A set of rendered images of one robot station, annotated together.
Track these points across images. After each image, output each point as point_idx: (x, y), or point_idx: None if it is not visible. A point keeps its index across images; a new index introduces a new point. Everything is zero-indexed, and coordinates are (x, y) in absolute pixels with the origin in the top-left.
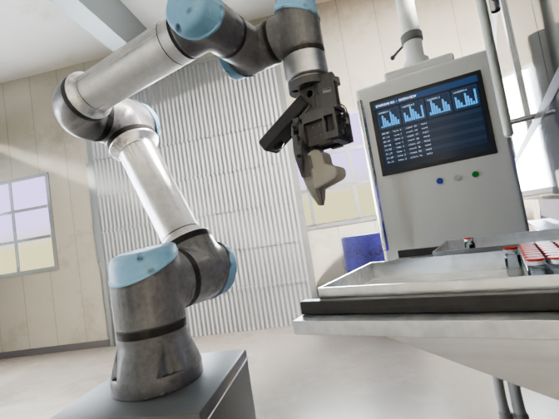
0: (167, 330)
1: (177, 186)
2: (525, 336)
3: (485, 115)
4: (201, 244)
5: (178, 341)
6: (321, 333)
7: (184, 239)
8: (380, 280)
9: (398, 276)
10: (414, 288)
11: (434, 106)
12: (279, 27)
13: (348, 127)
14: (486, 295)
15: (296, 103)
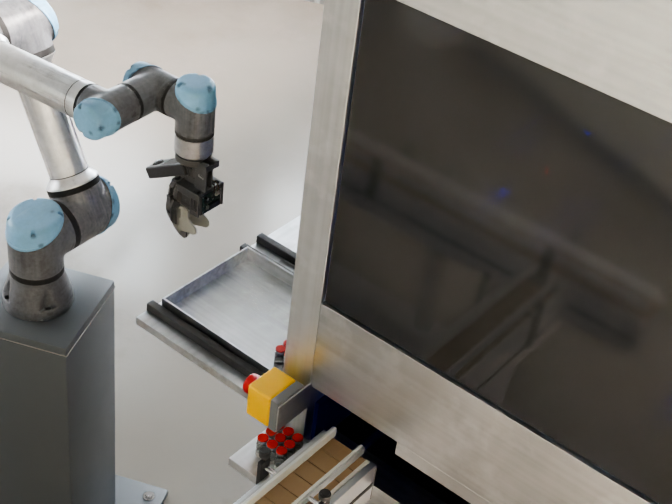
0: (49, 281)
1: (70, 121)
2: (234, 389)
3: None
4: (86, 200)
5: (56, 287)
6: (151, 333)
7: (70, 193)
8: (243, 271)
9: (263, 270)
10: (212, 334)
11: None
12: (173, 111)
13: (218, 195)
14: (235, 361)
15: (178, 168)
